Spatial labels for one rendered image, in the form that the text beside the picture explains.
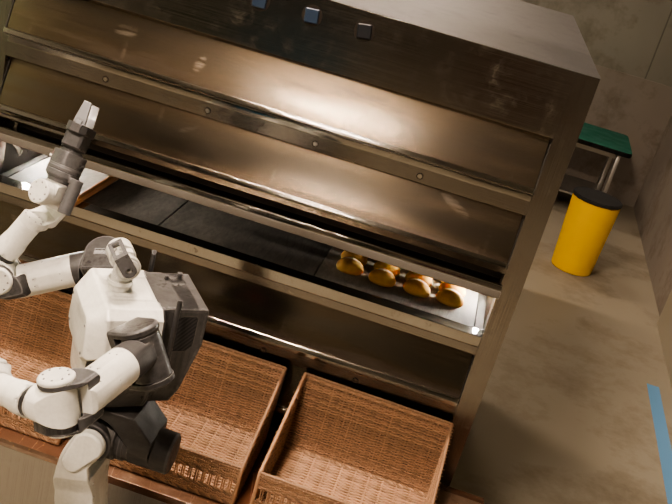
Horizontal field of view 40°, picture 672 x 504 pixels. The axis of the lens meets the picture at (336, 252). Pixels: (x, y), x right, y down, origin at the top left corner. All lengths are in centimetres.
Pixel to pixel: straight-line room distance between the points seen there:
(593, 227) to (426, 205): 457
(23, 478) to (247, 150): 129
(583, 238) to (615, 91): 283
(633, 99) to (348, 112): 727
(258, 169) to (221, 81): 31
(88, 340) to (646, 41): 829
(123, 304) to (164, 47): 109
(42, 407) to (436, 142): 152
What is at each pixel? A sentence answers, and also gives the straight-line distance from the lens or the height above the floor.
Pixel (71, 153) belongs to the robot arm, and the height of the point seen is 164.
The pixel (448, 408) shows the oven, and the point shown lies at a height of 88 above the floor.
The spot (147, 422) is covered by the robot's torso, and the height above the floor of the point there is 106.
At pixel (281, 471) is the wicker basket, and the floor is 59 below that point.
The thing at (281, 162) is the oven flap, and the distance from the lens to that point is 305.
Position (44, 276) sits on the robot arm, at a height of 131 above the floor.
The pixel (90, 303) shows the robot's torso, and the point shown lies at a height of 138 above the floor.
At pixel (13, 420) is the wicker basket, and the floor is 62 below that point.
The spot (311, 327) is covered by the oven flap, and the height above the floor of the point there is 102.
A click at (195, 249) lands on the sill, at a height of 116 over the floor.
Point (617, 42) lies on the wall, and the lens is 996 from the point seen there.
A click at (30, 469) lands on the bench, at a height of 49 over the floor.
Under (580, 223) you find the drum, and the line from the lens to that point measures 750.
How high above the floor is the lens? 248
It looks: 22 degrees down
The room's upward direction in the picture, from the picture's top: 16 degrees clockwise
